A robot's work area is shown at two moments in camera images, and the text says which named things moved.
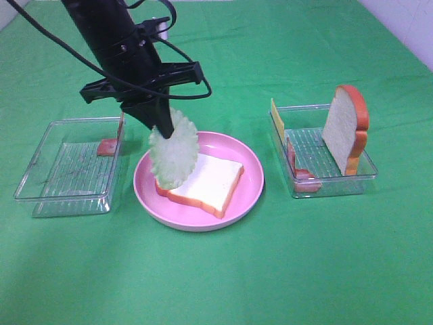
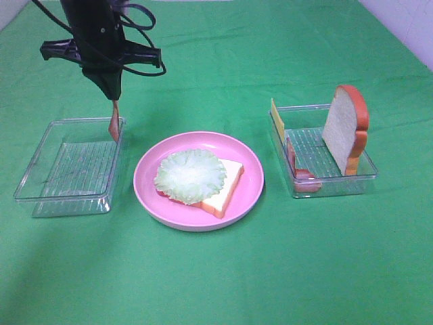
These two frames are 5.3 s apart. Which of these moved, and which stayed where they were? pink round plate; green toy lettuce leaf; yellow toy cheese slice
Moved: green toy lettuce leaf
Stayed: pink round plate; yellow toy cheese slice
